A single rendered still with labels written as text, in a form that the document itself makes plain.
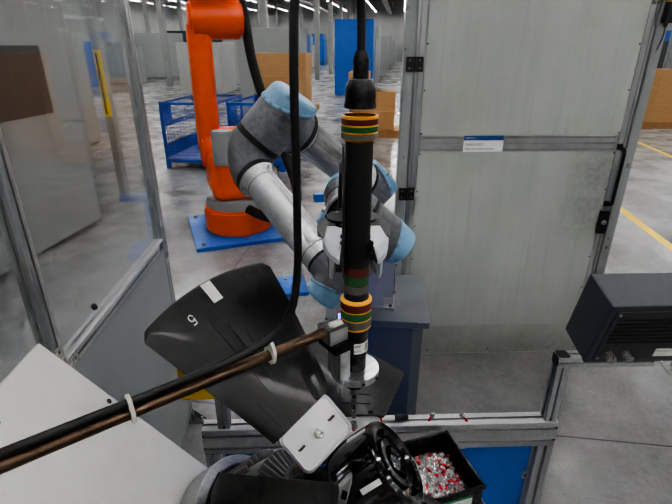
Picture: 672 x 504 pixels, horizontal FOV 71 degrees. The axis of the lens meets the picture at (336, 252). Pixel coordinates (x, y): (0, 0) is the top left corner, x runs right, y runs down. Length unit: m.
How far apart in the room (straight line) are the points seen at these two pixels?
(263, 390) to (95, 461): 0.23
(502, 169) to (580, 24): 0.72
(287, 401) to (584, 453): 2.10
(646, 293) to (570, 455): 1.48
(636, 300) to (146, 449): 1.00
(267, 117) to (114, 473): 0.72
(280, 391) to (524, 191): 2.17
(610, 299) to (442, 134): 1.48
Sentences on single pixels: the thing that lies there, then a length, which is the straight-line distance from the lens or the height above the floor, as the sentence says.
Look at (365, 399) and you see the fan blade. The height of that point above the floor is 1.18.
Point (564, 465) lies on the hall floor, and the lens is 2.55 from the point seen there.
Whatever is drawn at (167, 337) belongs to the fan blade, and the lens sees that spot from 0.65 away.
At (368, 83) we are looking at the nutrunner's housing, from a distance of 0.55.
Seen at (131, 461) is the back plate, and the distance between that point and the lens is 0.76.
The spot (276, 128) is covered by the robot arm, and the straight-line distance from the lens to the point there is 1.07.
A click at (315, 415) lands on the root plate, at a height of 1.27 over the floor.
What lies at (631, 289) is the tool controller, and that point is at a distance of 1.23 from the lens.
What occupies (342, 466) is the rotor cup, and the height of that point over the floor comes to 1.24.
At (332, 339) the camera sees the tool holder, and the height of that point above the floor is 1.38.
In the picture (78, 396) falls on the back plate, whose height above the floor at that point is 1.30.
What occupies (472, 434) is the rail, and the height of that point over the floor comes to 0.83.
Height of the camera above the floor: 1.74
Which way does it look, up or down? 24 degrees down
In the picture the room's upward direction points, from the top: straight up
